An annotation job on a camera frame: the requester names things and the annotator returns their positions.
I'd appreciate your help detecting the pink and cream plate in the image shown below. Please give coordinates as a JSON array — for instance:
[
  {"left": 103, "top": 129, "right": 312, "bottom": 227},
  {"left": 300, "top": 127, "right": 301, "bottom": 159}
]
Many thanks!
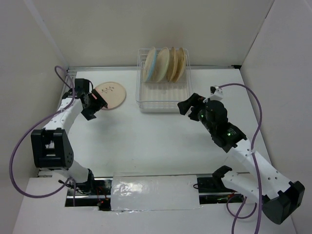
[{"left": 95, "top": 81, "right": 126, "bottom": 110}]

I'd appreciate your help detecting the floral cream plate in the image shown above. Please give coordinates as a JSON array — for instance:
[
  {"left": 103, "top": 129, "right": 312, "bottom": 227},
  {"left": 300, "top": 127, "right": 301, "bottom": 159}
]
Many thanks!
[
  {"left": 174, "top": 47, "right": 186, "bottom": 82},
  {"left": 166, "top": 47, "right": 179, "bottom": 82}
]

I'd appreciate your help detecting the green and cream plate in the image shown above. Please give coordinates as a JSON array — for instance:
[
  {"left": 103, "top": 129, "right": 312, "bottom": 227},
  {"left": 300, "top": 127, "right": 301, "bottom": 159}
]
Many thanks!
[{"left": 154, "top": 47, "right": 170, "bottom": 82}]

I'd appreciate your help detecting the blue and cream plate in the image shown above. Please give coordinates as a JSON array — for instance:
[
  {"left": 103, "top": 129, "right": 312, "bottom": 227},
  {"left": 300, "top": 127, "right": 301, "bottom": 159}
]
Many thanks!
[{"left": 143, "top": 47, "right": 157, "bottom": 82}]

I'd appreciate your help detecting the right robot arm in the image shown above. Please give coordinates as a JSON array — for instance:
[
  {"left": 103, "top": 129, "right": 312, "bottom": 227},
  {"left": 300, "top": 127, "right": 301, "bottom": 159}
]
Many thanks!
[{"left": 177, "top": 93, "right": 305, "bottom": 224}]

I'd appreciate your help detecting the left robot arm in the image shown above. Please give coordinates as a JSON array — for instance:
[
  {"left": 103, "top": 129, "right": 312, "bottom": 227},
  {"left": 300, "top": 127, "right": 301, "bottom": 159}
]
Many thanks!
[{"left": 31, "top": 78, "right": 108, "bottom": 195}]

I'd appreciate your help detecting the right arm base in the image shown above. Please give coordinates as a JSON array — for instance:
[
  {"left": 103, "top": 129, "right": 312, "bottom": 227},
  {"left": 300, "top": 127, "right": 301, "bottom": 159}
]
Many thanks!
[{"left": 193, "top": 166, "right": 244, "bottom": 204}]

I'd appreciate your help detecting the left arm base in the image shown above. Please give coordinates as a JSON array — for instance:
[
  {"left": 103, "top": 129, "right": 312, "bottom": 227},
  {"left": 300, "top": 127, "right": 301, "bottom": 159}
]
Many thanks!
[{"left": 65, "top": 177, "right": 113, "bottom": 212}]

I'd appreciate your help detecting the white drip tray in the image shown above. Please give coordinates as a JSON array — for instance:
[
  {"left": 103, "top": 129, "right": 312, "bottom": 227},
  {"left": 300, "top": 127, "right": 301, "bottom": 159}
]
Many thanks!
[{"left": 140, "top": 61, "right": 191, "bottom": 114}]

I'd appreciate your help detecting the white taped cover panel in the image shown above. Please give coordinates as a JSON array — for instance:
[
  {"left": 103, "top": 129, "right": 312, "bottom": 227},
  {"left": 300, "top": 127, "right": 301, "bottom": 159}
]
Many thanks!
[{"left": 111, "top": 175, "right": 200, "bottom": 212}]

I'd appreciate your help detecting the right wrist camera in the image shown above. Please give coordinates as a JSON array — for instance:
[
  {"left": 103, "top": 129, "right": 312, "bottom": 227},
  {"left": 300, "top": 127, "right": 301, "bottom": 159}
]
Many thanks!
[{"left": 209, "top": 86, "right": 223, "bottom": 101}]

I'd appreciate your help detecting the aluminium frame rail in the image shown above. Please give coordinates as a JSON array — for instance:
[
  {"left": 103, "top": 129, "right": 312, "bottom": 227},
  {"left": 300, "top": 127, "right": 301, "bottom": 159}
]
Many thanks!
[{"left": 58, "top": 65, "right": 241, "bottom": 103}]

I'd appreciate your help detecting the white wire dish rack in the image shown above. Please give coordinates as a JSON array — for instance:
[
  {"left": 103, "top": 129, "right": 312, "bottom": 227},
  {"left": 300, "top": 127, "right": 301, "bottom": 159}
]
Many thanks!
[{"left": 135, "top": 48, "right": 195, "bottom": 111}]

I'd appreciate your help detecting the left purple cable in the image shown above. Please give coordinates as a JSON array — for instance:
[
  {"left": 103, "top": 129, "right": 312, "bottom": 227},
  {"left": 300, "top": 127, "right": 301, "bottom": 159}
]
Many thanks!
[{"left": 9, "top": 65, "right": 76, "bottom": 197}]

